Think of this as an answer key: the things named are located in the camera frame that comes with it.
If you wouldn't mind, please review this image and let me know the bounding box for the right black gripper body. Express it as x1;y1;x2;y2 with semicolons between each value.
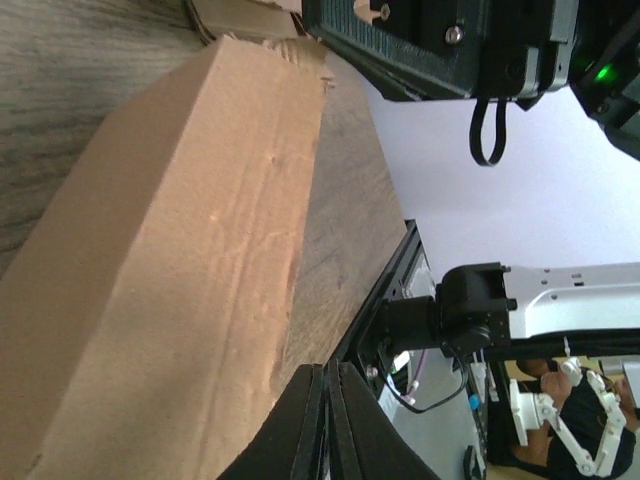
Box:
302;1;579;102

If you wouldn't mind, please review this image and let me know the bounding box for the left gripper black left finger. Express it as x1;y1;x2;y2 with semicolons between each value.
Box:
219;364;325;480

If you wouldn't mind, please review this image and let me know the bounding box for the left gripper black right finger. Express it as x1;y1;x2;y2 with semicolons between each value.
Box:
327;361;438;480

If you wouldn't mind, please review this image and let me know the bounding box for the cardboard box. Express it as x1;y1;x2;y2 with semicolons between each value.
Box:
1;36;331;479

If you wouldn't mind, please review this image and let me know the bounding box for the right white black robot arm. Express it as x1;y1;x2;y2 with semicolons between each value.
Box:
302;1;639;363

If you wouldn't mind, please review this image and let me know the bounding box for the stack of flat cardboard blanks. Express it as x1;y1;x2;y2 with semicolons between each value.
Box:
184;0;305;45

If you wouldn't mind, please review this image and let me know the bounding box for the person in dark shirt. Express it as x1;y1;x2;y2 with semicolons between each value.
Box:
489;354;640;480

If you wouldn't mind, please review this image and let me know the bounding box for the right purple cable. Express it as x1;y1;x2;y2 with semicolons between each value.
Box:
402;349;429;406

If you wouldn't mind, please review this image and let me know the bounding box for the grey metal base plate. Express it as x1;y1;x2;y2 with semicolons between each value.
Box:
378;350;487;479

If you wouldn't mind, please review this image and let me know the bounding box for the black aluminium frame rail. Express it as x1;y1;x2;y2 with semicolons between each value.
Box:
330;220;435;398

